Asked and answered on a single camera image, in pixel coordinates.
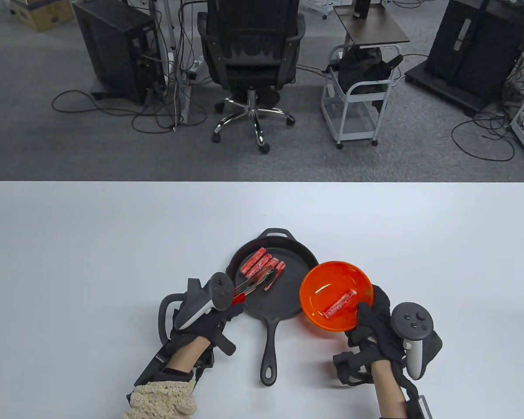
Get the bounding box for red handled kitchen tongs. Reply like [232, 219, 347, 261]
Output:
[231, 268, 279, 305]

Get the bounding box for person's right hand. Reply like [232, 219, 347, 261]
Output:
[333, 285, 407, 387]

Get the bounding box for white trolley cart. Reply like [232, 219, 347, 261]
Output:
[321, 44, 401, 150]

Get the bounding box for cardboard box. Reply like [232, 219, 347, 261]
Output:
[10, 0, 76, 32]

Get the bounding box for brown side table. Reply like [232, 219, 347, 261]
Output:
[333, 3, 411, 49]

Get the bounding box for orange plastic bowl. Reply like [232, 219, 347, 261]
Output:
[299, 261, 374, 333]

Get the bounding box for black cast iron pan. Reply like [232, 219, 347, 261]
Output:
[226, 228, 318, 387]

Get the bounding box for black mesh office chair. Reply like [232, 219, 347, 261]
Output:
[196, 0, 306, 154]

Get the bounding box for person's left forearm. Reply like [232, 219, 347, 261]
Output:
[166, 338, 212, 374]

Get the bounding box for white stand base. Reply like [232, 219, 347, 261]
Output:
[300, 0, 346, 21]

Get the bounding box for red white crab stick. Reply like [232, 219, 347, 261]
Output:
[250, 253, 274, 275]

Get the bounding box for grey handheld controller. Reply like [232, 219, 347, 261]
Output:
[158, 272, 237, 346]
[391, 302, 443, 380]

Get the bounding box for red marbled meat slices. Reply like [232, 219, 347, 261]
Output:
[264, 261, 286, 292]

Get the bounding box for black bag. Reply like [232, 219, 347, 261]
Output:
[337, 46, 405, 96]

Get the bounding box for black computer tower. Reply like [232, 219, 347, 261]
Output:
[72, 0, 165, 104]

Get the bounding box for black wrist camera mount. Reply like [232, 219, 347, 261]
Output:
[133, 343, 175, 387]
[405, 394, 433, 419]

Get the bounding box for person's right forearm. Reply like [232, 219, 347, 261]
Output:
[371, 361, 409, 415]

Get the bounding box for black equipment cabinet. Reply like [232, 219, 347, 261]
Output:
[424, 0, 524, 102]

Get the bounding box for cream knit sleeve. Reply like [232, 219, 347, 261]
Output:
[123, 381, 198, 419]

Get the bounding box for black platform base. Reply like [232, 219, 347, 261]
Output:
[404, 60, 500, 117]

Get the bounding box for person's left hand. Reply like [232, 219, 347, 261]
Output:
[170, 279, 245, 356]

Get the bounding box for black floor cable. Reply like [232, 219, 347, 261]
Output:
[451, 111, 517, 162]
[52, 89, 208, 134]

